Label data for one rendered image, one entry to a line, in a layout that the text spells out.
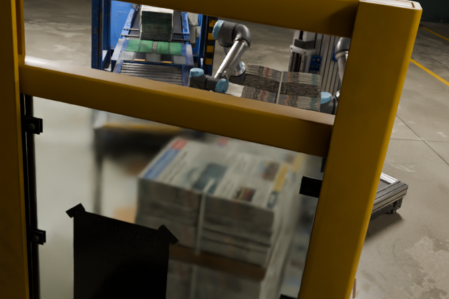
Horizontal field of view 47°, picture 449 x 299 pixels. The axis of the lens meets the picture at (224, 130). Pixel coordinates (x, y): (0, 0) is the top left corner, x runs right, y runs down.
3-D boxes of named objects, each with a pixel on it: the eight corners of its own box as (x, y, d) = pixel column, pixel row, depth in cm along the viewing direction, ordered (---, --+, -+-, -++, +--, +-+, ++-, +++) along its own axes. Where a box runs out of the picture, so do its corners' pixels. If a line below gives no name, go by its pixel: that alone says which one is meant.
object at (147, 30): (172, 41, 477) (174, 13, 467) (139, 38, 474) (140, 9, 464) (172, 32, 512) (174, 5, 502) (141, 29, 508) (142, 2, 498)
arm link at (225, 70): (260, 38, 302) (224, 99, 278) (243, 35, 306) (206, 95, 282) (258, 23, 293) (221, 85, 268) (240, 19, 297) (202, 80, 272)
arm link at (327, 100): (304, 111, 307) (308, 89, 301) (326, 112, 309) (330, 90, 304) (311, 119, 296) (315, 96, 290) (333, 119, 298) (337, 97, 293)
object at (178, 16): (190, 53, 482) (190, 43, 478) (119, 48, 474) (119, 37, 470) (186, 20, 622) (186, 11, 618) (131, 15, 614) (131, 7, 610)
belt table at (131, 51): (193, 77, 417) (194, 65, 413) (110, 71, 409) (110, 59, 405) (190, 54, 481) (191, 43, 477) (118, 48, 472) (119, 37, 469)
